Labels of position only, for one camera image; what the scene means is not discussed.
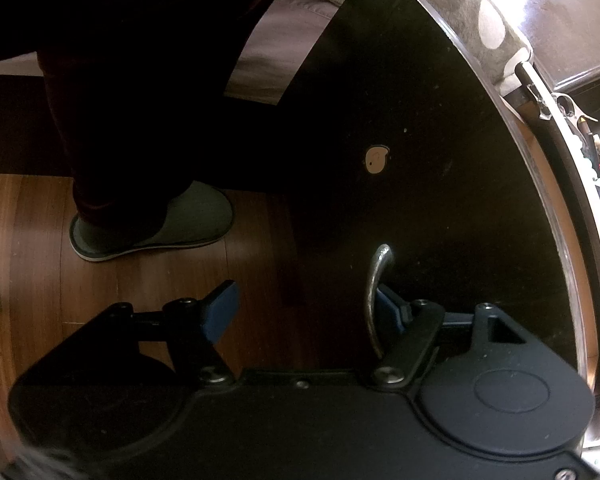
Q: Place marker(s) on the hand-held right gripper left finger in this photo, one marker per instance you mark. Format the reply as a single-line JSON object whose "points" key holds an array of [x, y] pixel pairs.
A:
{"points": [[224, 312]]}

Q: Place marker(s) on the scissors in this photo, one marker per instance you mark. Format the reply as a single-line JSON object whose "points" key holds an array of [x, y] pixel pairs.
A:
{"points": [[572, 107]]}

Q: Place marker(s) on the grey slipper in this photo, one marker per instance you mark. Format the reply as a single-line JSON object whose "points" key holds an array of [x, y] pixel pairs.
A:
{"points": [[180, 220]]}

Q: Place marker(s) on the grey spotted blanket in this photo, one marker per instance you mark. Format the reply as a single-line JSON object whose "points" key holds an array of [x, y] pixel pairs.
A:
{"points": [[480, 35]]}

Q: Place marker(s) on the grey bed sheet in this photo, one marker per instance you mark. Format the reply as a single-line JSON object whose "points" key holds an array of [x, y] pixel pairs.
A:
{"points": [[275, 50]]}

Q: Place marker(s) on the black drawer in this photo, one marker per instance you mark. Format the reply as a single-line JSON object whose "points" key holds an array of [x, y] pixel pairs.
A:
{"points": [[430, 170]]}

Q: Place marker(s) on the dark wooden table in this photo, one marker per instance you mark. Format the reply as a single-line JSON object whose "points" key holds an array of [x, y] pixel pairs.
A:
{"points": [[570, 20]]}

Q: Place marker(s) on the round beige sticker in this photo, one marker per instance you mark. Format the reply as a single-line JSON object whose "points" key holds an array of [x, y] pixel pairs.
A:
{"points": [[376, 159]]}

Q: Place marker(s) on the person's leg in dark trousers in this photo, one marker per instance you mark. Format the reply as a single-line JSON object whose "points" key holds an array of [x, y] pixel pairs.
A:
{"points": [[130, 60]]}

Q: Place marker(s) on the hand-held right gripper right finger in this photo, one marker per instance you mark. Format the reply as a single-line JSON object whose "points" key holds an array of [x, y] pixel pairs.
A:
{"points": [[389, 310]]}

